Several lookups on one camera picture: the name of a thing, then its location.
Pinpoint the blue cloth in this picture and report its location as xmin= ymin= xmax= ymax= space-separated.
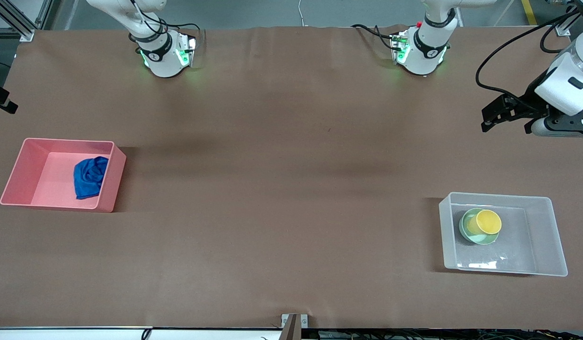
xmin=74 ymin=156 xmax=110 ymax=200

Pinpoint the metal table edge bracket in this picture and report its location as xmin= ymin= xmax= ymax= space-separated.
xmin=281 ymin=314 xmax=309 ymax=340

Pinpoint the white table edge rail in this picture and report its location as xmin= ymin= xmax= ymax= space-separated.
xmin=0 ymin=327 xmax=282 ymax=340

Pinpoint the pale green bowl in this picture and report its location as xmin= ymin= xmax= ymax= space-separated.
xmin=458 ymin=208 xmax=500 ymax=246

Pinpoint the brown table cover sheet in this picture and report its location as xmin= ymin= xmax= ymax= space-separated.
xmin=0 ymin=26 xmax=583 ymax=330

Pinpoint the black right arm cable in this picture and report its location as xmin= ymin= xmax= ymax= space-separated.
xmin=127 ymin=0 xmax=203 ymax=48

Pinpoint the clear plastic box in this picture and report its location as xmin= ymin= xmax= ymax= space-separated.
xmin=439 ymin=192 xmax=568 ymax=277

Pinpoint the black left base cable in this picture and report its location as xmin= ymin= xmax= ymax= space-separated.
xmin=352 ymin=24 xmax=399 ymax=50

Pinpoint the yellow plastic cup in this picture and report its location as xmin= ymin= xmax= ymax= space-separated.
xmin=466 ymin=209 xmax=502 ymax=237

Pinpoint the pink plastic bin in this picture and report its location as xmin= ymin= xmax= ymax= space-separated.
xmin=0 ymin=138 xmax=127 ymax=213

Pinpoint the aluminium frame profile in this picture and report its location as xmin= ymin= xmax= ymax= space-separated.
xmin=556 ymin=0 xmax=583 ymax=37
xmin=0 ymin=0 xmax=35 ymax=42

